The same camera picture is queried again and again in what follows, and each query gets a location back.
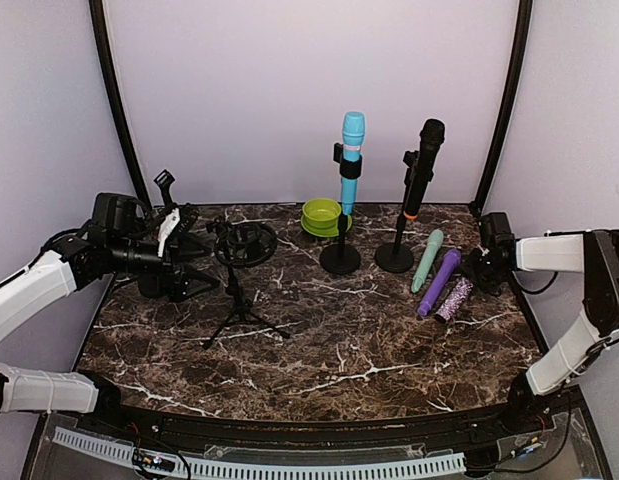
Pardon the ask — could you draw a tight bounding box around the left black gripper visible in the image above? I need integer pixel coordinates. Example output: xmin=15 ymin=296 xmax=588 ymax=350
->
xmin=108 ymin=234 xmax=219 ymax=303

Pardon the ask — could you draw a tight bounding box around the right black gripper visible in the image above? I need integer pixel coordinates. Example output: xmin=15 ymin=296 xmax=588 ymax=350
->
xmin=460 ymin=247 xmax=507 ymax=294

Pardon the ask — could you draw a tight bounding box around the rhinestone silver microphone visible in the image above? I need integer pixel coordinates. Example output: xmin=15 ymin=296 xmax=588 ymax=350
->
xmin=434 ymin=277 xmax=474 ymax=324

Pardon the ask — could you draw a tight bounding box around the purple microphone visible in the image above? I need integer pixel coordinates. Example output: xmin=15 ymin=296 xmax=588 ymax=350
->
xmin=417 ymin=249 xmax=462 ymax=317

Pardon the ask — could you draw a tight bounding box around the black tripod shock-mount stand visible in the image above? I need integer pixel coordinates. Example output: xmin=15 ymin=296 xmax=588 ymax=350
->
xmin=201 ymin=215 xmax=292 ymax=350

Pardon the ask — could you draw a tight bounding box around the mint green microphone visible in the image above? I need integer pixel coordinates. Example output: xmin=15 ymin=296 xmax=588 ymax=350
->
xmin=411 ymin=229 xmax=444 ymax=293

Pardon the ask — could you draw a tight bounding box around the black round-base mic stand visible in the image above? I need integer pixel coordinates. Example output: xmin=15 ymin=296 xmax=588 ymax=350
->
xmin=153 ymin=169 xmax=175 ymax=206
xmin=374 ymin=151 xmax=435 ymax=273
xmin=319 ymin=143 xmax=361 ymax=275

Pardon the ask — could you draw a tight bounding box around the light blue microphone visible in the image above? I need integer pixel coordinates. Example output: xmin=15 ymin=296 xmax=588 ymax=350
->
xmin=340 ymin=111 xmax=365 ymax=215

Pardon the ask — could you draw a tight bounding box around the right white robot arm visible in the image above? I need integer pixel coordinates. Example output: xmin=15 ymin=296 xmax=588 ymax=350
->
xmin=460 ymin=229 xmax=619 ymax=434

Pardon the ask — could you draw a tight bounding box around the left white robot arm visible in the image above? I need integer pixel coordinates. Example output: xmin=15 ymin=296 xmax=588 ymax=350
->
xmin=0 ymin=193 xmax=220 ymax=436

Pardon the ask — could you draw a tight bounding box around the lime green bowl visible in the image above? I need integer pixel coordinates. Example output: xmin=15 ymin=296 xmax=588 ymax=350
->
xmin=302 ymin=198 xmax=342 ymax=229

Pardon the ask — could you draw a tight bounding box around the lime green plate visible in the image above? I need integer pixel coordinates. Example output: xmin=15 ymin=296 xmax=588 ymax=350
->
xmin=301 ymin=214 xmax=339 ymax=238

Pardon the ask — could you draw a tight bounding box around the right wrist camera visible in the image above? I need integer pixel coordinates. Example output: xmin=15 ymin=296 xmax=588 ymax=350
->
xmin=479 ymin=212 xmax=515 ymax=250

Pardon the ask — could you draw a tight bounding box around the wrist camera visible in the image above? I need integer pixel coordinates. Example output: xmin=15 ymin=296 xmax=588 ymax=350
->
xmin=157 ymin=205 xmax=199 ymax=258
xmin=479 ymin=212 xmax=515 ymax=250

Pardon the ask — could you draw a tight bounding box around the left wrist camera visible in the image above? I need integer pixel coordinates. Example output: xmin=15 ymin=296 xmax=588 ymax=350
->
xmin=157 ymin=205 xmax=199 ymax=258

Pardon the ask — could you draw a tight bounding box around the black microphone orange ring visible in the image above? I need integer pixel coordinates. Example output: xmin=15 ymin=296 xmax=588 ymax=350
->
xmin=402 ymin=118 xmax=446 ymax=222

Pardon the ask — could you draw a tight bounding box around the white slotted cable duct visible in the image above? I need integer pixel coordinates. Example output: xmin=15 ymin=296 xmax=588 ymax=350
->
xmin=52 ymin=427 xmax=466 ymax=479

